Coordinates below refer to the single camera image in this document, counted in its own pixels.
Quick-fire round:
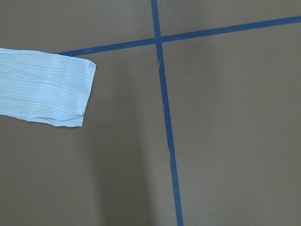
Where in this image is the light blue button-up shirt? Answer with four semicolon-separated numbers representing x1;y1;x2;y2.
0;48;96;127

